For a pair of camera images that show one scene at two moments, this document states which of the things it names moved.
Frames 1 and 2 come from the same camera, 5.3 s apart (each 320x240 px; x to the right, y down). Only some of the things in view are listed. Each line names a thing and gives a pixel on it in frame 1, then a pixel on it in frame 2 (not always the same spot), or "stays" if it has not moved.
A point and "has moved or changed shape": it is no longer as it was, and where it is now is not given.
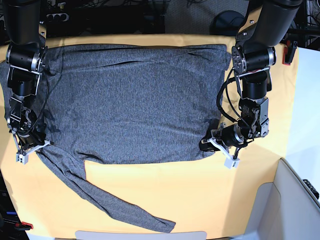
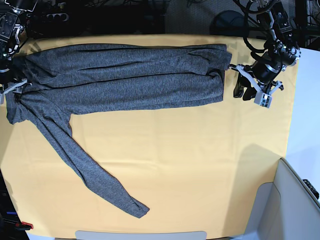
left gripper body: (29, 139) → (14, 80)
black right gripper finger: (208, 147) → (250, 93)
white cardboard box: (286, 209) stays
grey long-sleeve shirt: (127, 103) has moved or changed shape
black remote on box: (311, 188) stays
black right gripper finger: (203, 142) → (242, 82)
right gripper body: (232, 136) → (264, 74)
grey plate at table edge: (89, 235) stays
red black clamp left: (23, 226) stays
